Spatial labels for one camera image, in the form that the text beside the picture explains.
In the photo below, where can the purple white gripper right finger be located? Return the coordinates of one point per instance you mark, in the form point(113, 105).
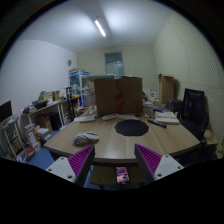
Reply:
point(153, 165)

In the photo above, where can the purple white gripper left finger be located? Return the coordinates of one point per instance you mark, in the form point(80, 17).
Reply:
point(75, 168)

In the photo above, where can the black round mouse pad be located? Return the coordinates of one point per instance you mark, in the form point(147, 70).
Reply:
point(131, 128)

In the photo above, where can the smartphone with lit screen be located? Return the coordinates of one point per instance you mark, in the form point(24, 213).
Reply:
point(122, 176)

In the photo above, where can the crumpled grey white cloth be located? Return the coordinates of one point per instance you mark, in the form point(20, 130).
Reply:
point(85, 138)

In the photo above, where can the black pen-like remote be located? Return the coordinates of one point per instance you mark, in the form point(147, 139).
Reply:
point(157, 123)

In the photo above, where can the white papers on table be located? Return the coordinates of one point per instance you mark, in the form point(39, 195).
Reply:
point(83, 119)

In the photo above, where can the white book stack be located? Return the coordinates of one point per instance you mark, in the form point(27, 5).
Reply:
point(166, 118)

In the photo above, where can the wooden side desk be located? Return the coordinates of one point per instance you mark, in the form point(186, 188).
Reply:
point(51, 117)

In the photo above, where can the black office chair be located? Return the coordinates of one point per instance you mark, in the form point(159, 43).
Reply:
point(192, 113)

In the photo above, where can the large brown cardboard box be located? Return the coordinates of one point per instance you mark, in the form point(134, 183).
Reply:
point(121, 96)

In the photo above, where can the tall cardboard box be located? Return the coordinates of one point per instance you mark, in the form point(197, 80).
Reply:
point(166, 87)

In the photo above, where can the blue white boxed appliance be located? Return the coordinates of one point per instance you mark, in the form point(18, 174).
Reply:
point(79, 82)

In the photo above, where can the black monitor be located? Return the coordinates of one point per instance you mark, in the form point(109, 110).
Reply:
point(5, 111)

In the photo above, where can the window with frosted glass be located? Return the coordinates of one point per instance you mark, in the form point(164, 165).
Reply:
point(114, 63)

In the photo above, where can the fluorescent ceiling light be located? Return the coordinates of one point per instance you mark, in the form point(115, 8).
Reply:
point(100, 28)

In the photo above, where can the white wire shelf rack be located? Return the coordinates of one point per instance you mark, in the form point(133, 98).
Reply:
point(13, 136)

